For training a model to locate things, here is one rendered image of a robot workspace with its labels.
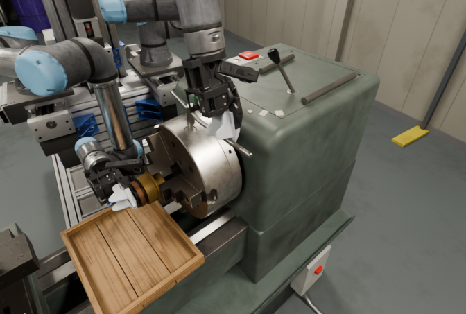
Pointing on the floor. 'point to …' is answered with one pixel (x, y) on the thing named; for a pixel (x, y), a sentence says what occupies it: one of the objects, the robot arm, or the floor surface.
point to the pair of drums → (27, 1)
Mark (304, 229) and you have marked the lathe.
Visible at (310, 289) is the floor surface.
